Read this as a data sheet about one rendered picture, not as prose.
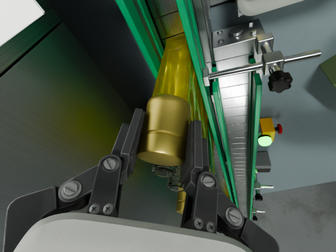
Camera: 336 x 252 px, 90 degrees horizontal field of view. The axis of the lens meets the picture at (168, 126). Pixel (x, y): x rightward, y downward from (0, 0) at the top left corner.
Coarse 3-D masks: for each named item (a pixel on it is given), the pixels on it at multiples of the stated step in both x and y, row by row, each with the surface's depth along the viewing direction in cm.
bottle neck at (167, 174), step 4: (152, 164) 20; (156, 164) 19; (152, 168) 19; (156, 168) 19; (160, 168) 19; (164, 168) 18; (168, 168) 18; (172, 168) 19; (176, 168) 20; (156, 172) 20; (160, 172) 20; (164, 172) 21; (168, 172) 20; (172, 172) 19; (164, 176) 20; (168, 176) 20; (172, 176) 20
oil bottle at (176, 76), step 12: (168, 48) 32; (180, 48) 30; (168, 60) 29; (180, 60) 28; (168, 72) 27; (180, 72) 26; (192, 72) 28; (156, 84) 26; (168, 84) 25; (180, 84) 24; (192, 84) 27; (180, 96) 22; (192, 96) 26; (192, 108) 25; (192, 120) 24
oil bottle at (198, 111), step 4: (196, 80) 33; (196, 84) 32; (196, 88) 32; (196, 92) 32; (200, 92) 36; (196, 96) 31; (200, 96) 35; (196, 100) 31; (200, 100) 35; (196, 104) 30; (200, 104) 34; (196, 108) 30; (200, 108) 33; (196, 112) 29; (200, 112) 33; (196, 116) 29; (200, 116) 32; (200, 120) 32
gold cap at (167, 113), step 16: (160, 96) 12; (176, 96) 12; (160, 112) 11; (176, 112) 12; (144, 128) 12; (160, 128) 11; (176, 128) 11; (144, 144) 11; (160, 144) 10; (176, 144) 11; (144, 160) 12; (160, 160) 12; (176, 160) 11
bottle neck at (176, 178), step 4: (176, 172) 24; (176, 176) 24; (168, 180) 24; (172, 180) 23; (176, 180) 23; (168, 184) 23; (172, 184) 23; (176, 184) 23; (180, 184) 23; (168, 188) 24; (172, 188) 25; (176, 188) 25; (180, 188) 25
